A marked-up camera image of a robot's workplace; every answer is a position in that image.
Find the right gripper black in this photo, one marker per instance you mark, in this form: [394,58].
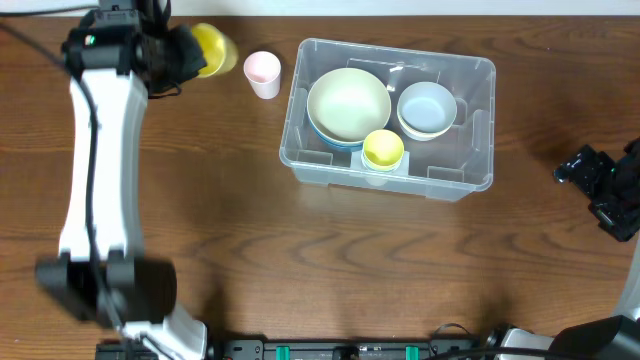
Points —
[582,170]

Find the light blue plastic cup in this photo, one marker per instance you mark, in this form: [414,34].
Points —
[380,168]

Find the beige large bowl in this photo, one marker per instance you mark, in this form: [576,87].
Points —
[347,104]

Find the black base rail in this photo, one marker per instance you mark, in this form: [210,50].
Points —
[270,350]

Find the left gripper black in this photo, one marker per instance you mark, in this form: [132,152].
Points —
[185,55]

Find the grey small bowl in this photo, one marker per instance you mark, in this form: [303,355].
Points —
[427,108]

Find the pink plastic cup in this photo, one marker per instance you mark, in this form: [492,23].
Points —
[263,71]

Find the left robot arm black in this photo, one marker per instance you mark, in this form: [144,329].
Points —
[121,55]

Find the clear plastic storage container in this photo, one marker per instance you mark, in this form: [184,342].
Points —
[449,167]

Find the yellow small bowl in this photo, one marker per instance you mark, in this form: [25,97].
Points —
[418,135]

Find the yellow plastic cup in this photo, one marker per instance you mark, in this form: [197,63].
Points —
[219,51]
[383,147]

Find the pale green plastic cup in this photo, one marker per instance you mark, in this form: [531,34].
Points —
[376,178]

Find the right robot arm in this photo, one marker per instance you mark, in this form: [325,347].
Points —
[616,337]

